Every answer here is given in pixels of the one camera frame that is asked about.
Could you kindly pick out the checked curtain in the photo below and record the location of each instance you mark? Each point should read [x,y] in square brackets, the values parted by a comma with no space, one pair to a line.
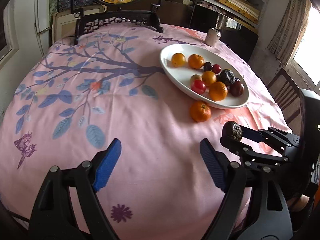
[290,31]

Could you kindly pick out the large red cherry tomato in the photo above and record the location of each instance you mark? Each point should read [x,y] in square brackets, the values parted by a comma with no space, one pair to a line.
[198,86]

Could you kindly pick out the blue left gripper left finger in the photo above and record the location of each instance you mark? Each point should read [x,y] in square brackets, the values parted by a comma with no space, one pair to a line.
[104,163]

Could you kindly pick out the window frame left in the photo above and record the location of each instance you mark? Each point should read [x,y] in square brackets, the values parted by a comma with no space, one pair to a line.
[10,35]

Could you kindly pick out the pale drink can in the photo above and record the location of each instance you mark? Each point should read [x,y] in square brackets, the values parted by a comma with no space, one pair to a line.
[213,36]

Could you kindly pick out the lone orange kumquat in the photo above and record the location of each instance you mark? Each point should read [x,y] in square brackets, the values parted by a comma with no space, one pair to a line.
[178,60]

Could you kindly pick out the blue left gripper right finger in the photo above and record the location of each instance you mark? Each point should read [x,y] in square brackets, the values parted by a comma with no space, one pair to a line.
[216,163]

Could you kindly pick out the white oval plate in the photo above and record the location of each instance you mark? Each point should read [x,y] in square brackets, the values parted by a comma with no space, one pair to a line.
[180,76]

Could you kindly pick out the large dark red plum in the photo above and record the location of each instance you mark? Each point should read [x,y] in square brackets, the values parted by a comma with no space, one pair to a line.
[236,89]

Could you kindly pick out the person's right hand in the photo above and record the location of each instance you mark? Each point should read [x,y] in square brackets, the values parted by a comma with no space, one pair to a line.
[299,203]

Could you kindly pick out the mandarin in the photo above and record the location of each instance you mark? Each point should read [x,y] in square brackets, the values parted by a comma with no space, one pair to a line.
[195,61]
[218,91]
[200,111]

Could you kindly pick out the dark wooden chair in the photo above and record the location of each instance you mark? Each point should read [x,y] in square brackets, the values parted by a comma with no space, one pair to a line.
[288,92]

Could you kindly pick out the dark wooden screen stand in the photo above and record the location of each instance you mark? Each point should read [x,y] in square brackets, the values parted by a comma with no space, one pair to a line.
[89,23]

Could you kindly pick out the tan longan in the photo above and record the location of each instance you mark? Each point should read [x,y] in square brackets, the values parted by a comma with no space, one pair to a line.
[195,77]

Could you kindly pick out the pink printed tablecloth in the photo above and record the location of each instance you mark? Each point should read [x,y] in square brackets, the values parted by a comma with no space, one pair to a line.
[78,98]

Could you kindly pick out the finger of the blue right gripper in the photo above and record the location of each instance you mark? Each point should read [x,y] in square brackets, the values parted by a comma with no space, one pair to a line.
[251,134]
[247,155]

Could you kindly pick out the small red tomato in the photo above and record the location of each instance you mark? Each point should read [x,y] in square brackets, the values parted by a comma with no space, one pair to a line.
[216,69]

